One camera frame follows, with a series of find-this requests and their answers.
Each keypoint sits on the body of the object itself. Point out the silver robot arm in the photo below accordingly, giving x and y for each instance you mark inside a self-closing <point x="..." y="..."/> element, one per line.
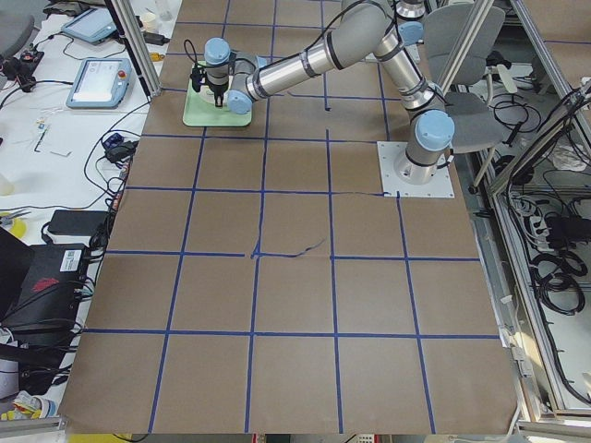
<point x="238" y="79"/>

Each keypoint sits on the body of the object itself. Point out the light green tray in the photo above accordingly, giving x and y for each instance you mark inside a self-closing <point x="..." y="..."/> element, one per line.
<point x="199" y="113"/>

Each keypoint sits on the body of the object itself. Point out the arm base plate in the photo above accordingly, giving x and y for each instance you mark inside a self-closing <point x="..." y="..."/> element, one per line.
<point x="402" y="178"/>

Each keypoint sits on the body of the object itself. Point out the aluminium frame post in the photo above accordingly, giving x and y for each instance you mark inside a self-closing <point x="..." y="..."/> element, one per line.
<point x="127" y="25"/>

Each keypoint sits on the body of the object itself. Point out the yellow handled screwdriver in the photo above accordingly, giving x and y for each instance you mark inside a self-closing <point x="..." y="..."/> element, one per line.
<point x="156" y="57"/>

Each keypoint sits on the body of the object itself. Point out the black power adapter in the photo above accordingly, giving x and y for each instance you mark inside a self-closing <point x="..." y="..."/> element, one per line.
<point x="77" y="222"/>

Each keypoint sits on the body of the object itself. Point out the grey office chair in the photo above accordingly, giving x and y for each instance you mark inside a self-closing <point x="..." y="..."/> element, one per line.
<point x="476" y="128"/>

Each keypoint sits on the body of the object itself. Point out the white round plate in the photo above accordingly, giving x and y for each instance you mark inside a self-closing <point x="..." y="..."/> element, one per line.
<point x="207" y="96"/>

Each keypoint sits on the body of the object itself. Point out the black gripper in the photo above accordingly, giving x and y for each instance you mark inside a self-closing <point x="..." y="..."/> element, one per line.
<point x="216" y="88"/>

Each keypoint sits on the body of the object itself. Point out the blue teach pendant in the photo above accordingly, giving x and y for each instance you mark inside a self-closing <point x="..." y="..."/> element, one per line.
<point x="101" y="83"/>
<point x="93" y="26"/>

